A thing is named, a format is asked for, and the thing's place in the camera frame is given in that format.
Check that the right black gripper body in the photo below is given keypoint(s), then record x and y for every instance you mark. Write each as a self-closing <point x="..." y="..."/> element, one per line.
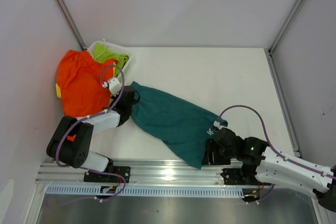
<point x="220" y="156"/>

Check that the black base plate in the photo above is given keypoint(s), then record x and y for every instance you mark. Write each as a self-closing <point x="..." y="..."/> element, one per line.
<point x="124" y="171"/>
<point x="236" y="176"/>

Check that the right aluminium frame post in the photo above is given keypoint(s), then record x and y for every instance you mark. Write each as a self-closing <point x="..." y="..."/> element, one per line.
<point x="294" y="11"/>

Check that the orange shorts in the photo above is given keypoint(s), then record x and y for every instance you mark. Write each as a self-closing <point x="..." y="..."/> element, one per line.
<point x="79" y="79"/>

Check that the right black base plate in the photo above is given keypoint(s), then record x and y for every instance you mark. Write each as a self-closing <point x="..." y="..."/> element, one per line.
<point x="236" y="176"/>

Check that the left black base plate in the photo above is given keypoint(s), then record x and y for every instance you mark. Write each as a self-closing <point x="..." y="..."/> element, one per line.
<point x="124" y="171"/>

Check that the aluminium frame post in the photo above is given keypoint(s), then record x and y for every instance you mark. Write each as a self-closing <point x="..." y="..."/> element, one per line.
<point x="294" y="11"/>
<point x="70" y="22"/>

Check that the yellow shorts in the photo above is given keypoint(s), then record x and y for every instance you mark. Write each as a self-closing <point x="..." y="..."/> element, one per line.
<point x="58" y="91"/>

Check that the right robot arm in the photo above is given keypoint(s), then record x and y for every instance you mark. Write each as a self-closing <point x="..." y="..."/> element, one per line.
<point x="252" y="161"/>

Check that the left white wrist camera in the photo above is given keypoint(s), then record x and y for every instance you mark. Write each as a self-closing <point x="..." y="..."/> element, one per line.
<point x="113" y="85"/>

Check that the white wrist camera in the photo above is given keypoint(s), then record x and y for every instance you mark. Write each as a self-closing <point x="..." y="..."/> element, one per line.
<point x="113" y="85"/>
<point x="216" y="125"/>

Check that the white slotted cable duct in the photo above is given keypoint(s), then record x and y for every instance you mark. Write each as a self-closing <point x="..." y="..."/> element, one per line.
<point x="151" y="191"/>

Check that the teal green shorts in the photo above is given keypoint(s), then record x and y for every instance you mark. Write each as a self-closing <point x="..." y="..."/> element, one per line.
<point x="182" y="126"/>

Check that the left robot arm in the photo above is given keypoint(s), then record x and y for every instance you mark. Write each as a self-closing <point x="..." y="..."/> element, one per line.
<point x="70" y="143"/>

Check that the white plastic basket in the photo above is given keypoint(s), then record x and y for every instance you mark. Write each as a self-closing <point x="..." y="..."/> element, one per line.
<point x="115" y="48"/>

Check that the aluminium mounting rail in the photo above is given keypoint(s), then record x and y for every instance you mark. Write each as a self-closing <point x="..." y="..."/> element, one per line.
<point x="145" y="172"/>

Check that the left aluminium frame post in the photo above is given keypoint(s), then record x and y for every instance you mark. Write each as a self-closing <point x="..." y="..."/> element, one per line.
<point x="70" y="22"/>

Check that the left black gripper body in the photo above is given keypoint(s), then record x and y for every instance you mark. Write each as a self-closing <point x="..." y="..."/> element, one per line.
<point x="130" y="109"/>

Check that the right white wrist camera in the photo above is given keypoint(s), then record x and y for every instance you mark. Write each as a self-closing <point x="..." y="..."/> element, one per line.
<point x="216" y="125"/>

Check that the lime green shorts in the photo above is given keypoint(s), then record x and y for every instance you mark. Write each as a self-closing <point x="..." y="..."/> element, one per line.
<point x="101" y="53"/>

